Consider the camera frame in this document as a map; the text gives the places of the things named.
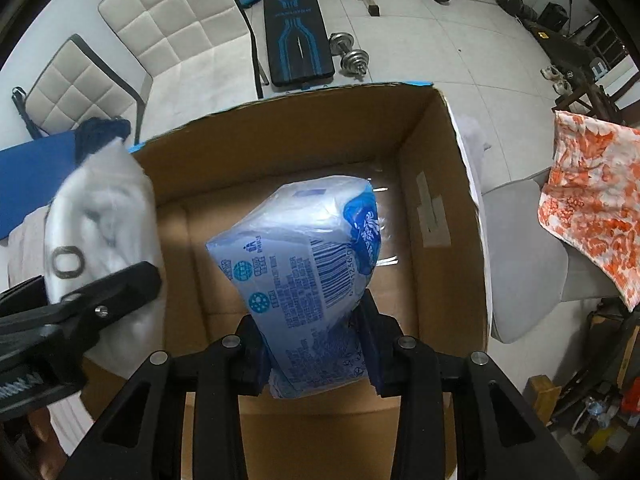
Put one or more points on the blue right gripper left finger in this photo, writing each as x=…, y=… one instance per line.
x=251, y=366

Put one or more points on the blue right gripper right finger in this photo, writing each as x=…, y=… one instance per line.
x=378, y=334

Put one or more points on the blue tissue pack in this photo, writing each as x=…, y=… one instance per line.
x=301, y=262

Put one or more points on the white soft pack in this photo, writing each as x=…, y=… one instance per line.
x=102, y=220

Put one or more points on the operator left hand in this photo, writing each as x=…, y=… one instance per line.
x=50, y=456

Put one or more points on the open cardboard box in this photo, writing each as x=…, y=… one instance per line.
x=430, y=276

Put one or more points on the grey wrinkled table cloth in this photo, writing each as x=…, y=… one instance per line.
x=22, y=270

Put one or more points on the blue foam mat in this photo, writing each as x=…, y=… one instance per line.
x=31, y=173

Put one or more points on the dark blue garment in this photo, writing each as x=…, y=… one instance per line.
x=94, y=133

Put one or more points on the grey seat chair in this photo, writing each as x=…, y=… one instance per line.
x=532, y=271

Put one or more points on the orange white patterned cloth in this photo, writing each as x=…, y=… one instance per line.
x=591, y=198

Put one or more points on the left white padded chair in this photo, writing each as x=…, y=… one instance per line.
x=75, y=86

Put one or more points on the white padded chair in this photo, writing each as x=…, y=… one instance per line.
x=75, y=86
x=201, y=56

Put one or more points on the chrome dumbbell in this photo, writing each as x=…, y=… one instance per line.
x=354, y=61

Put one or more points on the black blue weight bench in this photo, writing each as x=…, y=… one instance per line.
x=297, y=44

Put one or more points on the right white padded chair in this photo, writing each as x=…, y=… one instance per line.
x=201, y=56

